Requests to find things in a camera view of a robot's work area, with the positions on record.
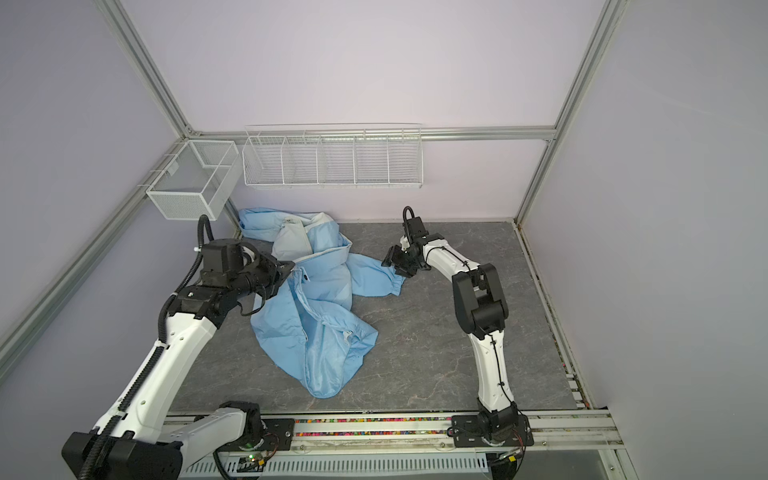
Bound aluminium mounting rail front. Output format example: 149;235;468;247
262;410;625;455

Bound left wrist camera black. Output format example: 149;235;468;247
199;239;245;287

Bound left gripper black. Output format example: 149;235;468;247
229;250;295;300

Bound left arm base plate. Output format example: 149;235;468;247
237;418;296;452

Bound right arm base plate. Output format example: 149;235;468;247
446;413;535;448

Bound white mesh box basket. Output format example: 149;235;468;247
147;140;243;221

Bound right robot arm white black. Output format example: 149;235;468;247
382;235;520;443

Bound small green circuit board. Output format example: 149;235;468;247
236;455;267;473

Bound white wire shelf basket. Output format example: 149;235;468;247
241;123;424;188

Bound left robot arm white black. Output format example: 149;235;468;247
62;245;295;479

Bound light blue jacket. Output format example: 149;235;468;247
239;209;405;399

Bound white vent grille strip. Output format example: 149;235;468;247
181;452;491;479

